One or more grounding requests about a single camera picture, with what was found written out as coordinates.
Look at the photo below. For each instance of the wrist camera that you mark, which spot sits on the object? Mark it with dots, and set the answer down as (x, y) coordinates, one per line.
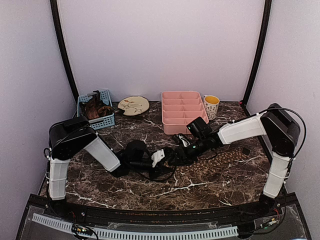
(181, 139)
(136, 150)

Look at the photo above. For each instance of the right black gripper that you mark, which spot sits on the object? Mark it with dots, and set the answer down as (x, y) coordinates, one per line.
(182, 152)

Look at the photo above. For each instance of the black front rail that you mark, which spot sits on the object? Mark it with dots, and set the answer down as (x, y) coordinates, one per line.
(85, 214)

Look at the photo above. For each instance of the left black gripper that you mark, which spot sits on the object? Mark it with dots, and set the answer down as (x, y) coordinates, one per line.
(159, 170)

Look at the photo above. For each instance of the white mug yellow inside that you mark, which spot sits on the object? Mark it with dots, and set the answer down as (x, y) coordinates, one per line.
(211, 106)

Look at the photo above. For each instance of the grey slotted cable duct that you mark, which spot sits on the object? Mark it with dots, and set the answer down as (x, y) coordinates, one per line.
(121, 231)

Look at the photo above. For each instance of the right black frame post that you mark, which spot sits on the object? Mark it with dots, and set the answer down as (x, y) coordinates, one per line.
(259, 51)

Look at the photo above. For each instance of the small green circuit board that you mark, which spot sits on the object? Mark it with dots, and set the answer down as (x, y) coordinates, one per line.
(81, 230)

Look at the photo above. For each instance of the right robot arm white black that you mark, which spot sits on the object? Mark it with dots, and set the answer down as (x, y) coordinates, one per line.
(284, 138)

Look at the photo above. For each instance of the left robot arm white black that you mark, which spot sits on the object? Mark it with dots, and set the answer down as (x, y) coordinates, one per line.
(67, 138)

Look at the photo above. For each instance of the blue perforated plastic basket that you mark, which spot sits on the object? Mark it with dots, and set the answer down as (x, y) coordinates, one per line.
(98, 123)

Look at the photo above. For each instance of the black frame post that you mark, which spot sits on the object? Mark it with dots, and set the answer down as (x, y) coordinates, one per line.
(259, 51)
(62, 48)

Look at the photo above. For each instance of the dark brown ties in basket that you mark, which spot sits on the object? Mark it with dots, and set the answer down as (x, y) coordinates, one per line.
(95, 108)

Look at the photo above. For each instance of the pink divided organizer tray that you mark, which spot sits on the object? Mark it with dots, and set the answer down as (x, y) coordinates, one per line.
(179, 108)

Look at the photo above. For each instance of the left black frame post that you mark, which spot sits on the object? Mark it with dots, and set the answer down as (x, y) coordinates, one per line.
(62, 48)

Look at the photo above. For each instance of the brown floral tie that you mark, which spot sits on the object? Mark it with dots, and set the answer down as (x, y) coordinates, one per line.
(212, 159)

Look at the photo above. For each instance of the round floral plate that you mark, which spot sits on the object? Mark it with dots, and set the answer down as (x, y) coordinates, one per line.
(133, 105)

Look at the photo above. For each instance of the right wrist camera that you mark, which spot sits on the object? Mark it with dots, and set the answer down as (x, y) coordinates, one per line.
(181, 139)

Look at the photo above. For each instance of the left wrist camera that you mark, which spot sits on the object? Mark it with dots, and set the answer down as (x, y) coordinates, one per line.
(136, 150)

